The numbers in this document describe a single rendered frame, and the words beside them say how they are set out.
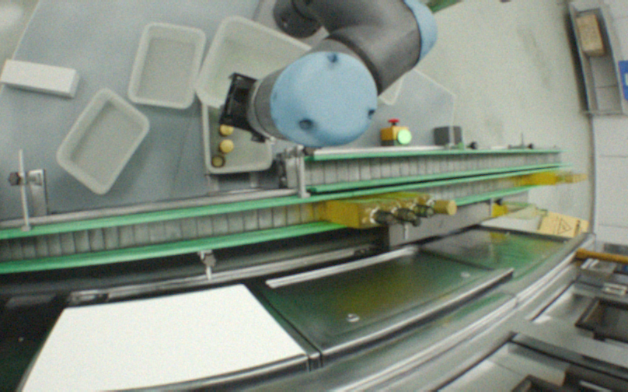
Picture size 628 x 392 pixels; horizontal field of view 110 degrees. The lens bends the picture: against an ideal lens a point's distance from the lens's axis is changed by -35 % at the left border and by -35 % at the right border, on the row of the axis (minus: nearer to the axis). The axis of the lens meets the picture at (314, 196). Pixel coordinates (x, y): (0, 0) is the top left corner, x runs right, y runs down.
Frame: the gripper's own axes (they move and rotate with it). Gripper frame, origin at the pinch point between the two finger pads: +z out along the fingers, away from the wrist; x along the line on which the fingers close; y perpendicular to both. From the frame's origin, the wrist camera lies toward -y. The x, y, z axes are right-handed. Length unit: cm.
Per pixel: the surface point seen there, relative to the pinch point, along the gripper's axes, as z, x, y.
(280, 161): 24.6, 7.4, -16.0
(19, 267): 7, 41, 42
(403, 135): 28, -11, -55
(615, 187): 85, -113, -603
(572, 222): 76, -19, -367
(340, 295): -9.2, 27.3, -22.2
